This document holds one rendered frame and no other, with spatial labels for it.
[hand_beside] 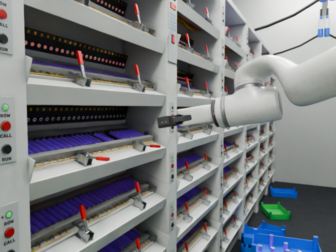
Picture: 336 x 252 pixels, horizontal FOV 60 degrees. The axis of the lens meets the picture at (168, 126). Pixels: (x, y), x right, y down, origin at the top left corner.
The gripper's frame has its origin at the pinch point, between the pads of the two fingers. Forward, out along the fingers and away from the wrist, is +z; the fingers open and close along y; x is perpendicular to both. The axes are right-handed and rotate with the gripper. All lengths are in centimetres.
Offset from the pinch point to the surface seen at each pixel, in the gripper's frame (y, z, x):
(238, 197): -160, 25, 67
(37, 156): 31.4, 17.8, 3.6
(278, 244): -76, -14, 68
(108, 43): -14.2, 26.6, -33.2
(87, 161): 20.4, 13.8, 7.0
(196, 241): -68, 27, 65
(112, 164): 10.0, 14.2, 9.6
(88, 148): 15.0, 17.6, 4.1
